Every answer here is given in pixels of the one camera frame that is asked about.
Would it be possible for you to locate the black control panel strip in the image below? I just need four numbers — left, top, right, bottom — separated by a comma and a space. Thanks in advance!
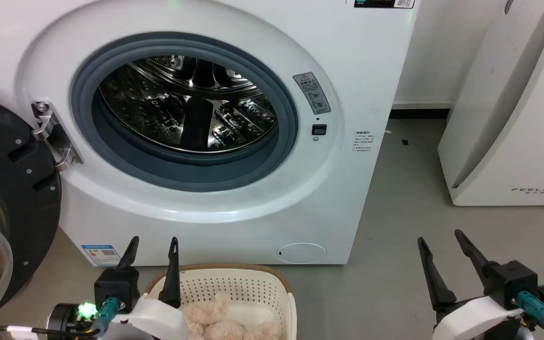
353, 0, 416, 9

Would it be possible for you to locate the stainless steel washing machine drum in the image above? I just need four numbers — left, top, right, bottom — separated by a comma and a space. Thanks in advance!
98, 55, 279, 154

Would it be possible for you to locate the metal door hinge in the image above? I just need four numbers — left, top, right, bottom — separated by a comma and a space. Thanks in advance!
31, 101, 84, 172

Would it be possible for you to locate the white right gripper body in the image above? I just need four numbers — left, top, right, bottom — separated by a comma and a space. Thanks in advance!
432, 295, 524, 340

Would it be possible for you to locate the grey rubber door gasket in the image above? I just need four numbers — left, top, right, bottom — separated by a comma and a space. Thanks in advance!
70, 32, 300, 193

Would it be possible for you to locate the cream perforated laundry basket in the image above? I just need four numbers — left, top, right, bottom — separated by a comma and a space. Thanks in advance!
145, 263, 298, 340

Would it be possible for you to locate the fluffy beige plush toy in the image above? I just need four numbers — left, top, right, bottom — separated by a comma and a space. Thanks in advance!
179, 292, 285, 340

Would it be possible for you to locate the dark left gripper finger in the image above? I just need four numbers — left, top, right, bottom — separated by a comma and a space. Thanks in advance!
158, 237, 182, 309
116, 236, 140, 271

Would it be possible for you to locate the round white filter cap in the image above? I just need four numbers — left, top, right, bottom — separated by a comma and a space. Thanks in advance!
276, 242, 328, 264

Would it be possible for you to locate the white front-load washing machine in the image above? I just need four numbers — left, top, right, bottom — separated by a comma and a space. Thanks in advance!
0, 0, 419, 266

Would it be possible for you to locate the white air purifier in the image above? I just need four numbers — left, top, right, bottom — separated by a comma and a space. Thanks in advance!
437, 0, 544, 207

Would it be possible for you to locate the small text sticker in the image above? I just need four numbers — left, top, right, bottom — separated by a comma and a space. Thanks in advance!
352, 130, 374, 154

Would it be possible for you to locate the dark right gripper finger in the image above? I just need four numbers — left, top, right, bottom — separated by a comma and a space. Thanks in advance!
417, 237, 458, 313
454, 229, 491, 285

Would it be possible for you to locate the black washing machine door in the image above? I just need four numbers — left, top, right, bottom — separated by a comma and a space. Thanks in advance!
0, 92, 63, 327

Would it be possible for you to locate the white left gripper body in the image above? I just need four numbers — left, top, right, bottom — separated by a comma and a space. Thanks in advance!
110, 294, 190, 340

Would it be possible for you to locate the grey warning sticker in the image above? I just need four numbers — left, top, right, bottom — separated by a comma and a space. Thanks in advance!
293, 72, 332, 115

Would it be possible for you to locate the blue energy label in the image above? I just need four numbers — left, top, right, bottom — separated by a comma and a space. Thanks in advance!
80, 244, 122, 268

